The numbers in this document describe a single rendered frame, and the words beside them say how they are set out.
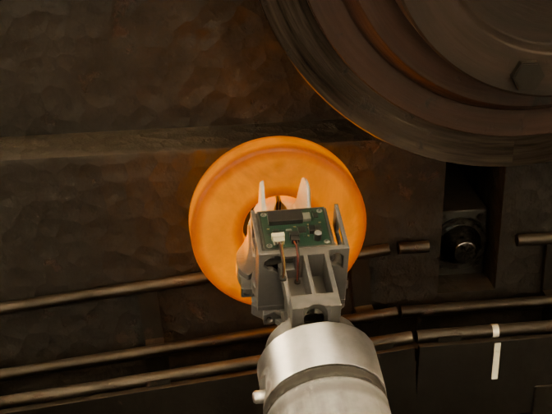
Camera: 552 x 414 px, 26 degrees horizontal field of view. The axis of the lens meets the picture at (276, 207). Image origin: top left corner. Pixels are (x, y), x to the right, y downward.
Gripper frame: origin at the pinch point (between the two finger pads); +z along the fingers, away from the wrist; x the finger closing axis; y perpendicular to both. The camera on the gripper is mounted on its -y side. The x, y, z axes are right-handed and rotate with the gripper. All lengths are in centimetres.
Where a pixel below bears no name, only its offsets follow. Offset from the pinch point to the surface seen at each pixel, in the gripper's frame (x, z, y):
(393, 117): -9.6, -0.3, 9.0
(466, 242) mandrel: -20.2, 5.2, -11.7
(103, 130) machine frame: 14.9, 12.8, -0.4
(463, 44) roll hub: -12.8, -6.0, 19.8
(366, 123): -7.3, -0.4, 8.6
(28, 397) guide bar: 23.2, -7.0, -14.9
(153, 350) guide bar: 11.7, -1.0, -16.7
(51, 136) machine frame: 19.8, 12.2, -0.3
